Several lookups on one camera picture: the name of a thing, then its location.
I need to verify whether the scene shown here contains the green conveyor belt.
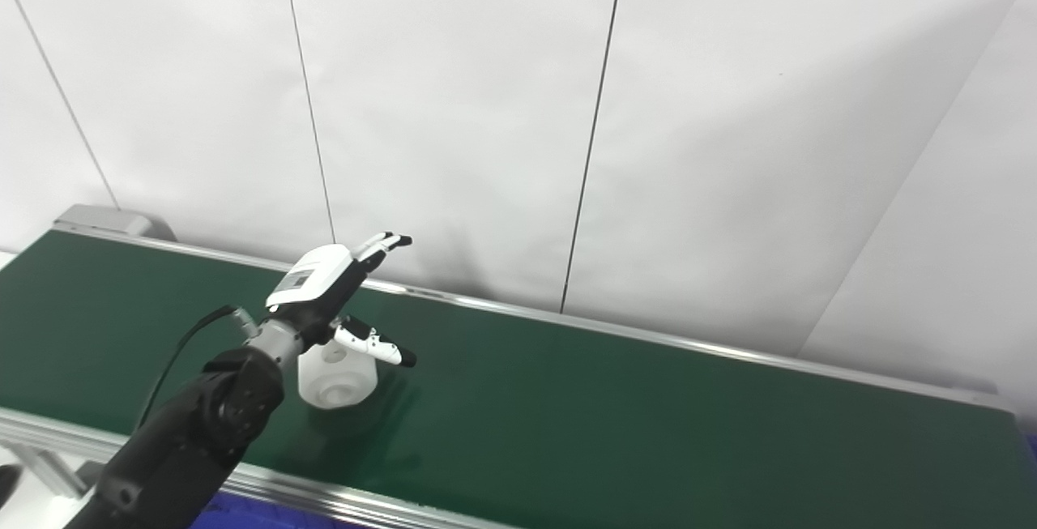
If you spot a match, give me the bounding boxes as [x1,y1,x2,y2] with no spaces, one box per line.
[0,229,1037,529]
[0,205,1037,529]

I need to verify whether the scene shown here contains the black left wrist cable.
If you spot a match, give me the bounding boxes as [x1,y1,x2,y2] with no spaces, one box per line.
[134,305,260,433]

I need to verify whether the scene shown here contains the blue plastic bin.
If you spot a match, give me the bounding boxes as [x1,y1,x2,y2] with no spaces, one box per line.
[190,493,341,529]

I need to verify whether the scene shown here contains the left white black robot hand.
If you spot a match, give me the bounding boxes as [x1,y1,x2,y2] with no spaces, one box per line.
[266,232,418,368]

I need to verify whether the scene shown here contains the white cylindrical plastic part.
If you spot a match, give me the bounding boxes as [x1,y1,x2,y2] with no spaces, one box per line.
[297,340,379,410]

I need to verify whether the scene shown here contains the grey conveyor support leg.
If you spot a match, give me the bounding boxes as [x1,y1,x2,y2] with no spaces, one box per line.
[0,440,86,501]

